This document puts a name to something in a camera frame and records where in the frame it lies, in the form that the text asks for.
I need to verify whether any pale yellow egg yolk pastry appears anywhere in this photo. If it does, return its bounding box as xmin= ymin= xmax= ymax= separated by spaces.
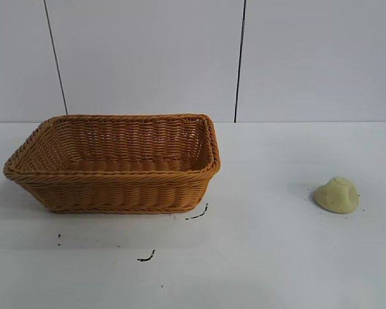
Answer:
xmin=312 ymin=175 xmax=360 ymax=214

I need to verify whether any brown woven wicker basket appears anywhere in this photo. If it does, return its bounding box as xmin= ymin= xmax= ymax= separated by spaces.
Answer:
xmin=3 ymin=112 xmax=223 ymax=216

